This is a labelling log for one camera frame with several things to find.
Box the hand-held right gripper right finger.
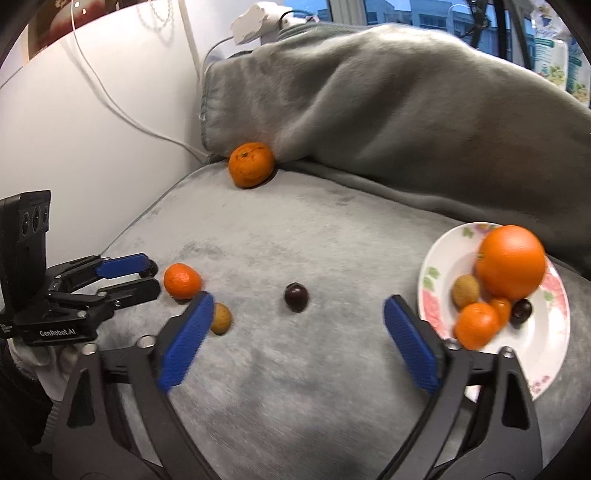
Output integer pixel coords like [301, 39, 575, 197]
[376, 295, 543, 480]

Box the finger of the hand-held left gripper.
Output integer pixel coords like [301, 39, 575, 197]
[51, 277, 161, 311]
[46, 253, 158, 291]

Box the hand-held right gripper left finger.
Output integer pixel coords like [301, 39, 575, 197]
[46, 291, 215, 480]

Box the small brown kiwi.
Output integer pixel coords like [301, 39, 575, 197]
[451, 274, 481, 309]
[210, 302, 233, 336]

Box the small tangerine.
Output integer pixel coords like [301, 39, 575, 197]
[163, 263, 203, 301]
[454, 302, 501, 350]

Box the tiny orange kumquat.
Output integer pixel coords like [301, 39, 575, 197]
[489, 296, 512, 329]

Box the dark plum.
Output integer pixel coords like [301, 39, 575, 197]
[509, 298, 533, 328]
[284, 282, 309, 313]

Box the large smooth orange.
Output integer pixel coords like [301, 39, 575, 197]
[475, 224, 547, 301]

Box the white floral plate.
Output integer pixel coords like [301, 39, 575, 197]
[418, 222, 571, 401]

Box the wrinkled orange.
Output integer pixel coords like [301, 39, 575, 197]
[228, 142, 276, 189]

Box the person's left forearm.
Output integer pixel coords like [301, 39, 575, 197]
[0, 351, 54, 455]

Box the person's left hand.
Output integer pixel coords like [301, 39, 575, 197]
[7, 339, 84, 402]

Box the grey blanket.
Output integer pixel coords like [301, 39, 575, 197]
[44, 23, 591, 480]

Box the red and white vase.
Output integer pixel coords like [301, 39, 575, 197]
[48, 0, 109, 28]

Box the white power strip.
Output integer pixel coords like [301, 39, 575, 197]
[231, 2, 308, 46]

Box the white floral refill pouch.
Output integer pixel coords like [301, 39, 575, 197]
[531, 0, 568, 90]
[566, 28, 591, 109]

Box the black tripod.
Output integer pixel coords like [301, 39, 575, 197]
[464, 0, 529, 65]

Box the window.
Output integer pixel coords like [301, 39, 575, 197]
[323, 0, 536, 61]

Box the thin white cable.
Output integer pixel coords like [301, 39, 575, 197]
[71, 25, 206, 158]

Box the thick white power cord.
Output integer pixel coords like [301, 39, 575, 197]
[199, 36, 237, 121]

